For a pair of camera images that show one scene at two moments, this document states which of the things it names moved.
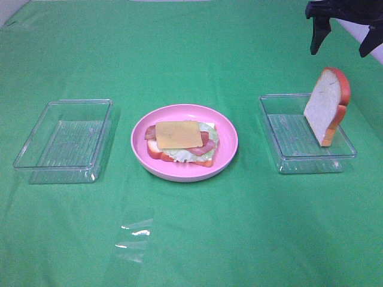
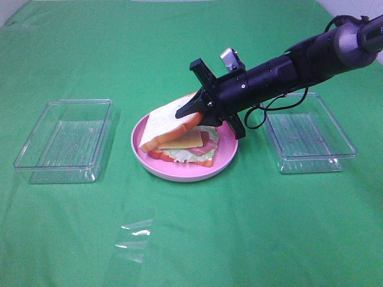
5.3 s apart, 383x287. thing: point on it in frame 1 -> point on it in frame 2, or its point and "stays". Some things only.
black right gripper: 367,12 -> 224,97
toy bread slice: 327,106 -> 163,126
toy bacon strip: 207,144 stays
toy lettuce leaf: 185,155 stays
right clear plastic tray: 297,146 stays
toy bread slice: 156,152 stays
